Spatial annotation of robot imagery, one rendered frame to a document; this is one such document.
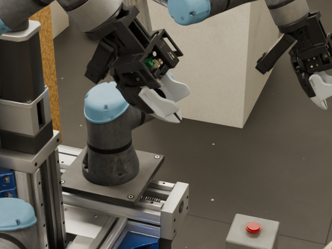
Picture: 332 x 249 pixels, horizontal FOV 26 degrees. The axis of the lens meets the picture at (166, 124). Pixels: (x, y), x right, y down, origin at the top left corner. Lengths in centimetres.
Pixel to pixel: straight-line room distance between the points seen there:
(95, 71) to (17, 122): 49
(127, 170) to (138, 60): 86
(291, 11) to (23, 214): 66
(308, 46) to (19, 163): 66
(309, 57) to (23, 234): 67
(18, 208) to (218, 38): 261
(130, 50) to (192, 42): 292
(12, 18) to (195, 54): 298
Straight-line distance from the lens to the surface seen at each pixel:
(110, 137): 178
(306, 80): 151
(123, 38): 102
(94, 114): 176
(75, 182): 186
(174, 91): 111
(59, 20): 528
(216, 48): 391
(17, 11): 102
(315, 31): 149
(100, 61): 108
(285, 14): 147
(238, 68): 393
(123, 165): 183
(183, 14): 142
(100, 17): 100
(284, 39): 150
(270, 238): 186
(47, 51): 350
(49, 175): 170
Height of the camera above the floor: 211
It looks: 31 degrees down
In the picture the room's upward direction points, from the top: straight up
